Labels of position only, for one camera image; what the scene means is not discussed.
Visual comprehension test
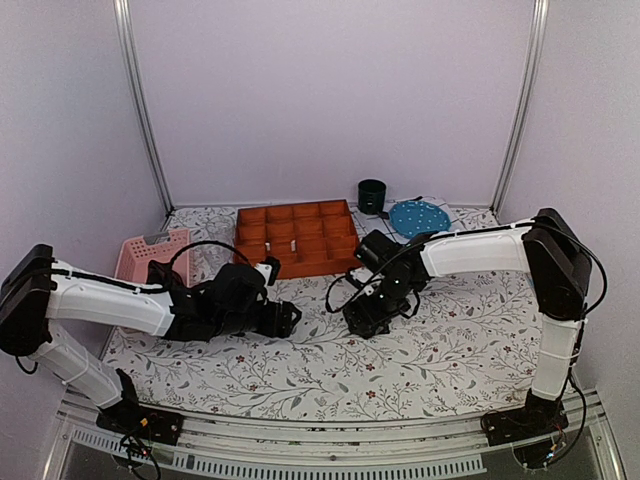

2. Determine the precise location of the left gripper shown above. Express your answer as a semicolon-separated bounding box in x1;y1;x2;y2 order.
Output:
214;299;302;338

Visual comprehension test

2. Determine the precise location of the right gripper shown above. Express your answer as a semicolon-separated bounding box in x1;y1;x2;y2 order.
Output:
346;274;417;334

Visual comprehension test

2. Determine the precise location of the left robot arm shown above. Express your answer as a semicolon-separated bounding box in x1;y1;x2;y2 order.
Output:
1;244;302;434

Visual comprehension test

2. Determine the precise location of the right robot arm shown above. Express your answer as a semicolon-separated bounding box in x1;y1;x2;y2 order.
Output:
339;208;602;436

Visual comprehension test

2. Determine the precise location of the blue dotted plate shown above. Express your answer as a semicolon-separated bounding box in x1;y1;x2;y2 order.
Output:
389;200;451;239

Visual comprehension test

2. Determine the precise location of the white grid placemat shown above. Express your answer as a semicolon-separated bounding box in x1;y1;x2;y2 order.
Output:
350;197;476;244

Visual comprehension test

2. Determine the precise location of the orange wooden compartment tray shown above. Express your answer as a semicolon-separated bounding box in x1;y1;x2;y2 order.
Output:
234;200;361;279

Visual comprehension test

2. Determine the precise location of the dark green mug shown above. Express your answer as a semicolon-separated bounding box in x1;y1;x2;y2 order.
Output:
357;179;386;215

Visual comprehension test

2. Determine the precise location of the clear plastic cup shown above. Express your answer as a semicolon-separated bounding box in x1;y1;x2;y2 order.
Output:
199;223;235;273

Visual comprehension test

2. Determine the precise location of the pink plastic basket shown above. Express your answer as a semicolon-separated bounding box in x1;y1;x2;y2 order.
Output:
115;228;191;284

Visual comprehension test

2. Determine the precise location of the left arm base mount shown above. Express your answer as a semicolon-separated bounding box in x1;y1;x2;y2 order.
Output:
96;406;185;446

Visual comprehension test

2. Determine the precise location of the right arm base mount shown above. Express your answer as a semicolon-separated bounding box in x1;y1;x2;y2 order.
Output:
480;407;569;446

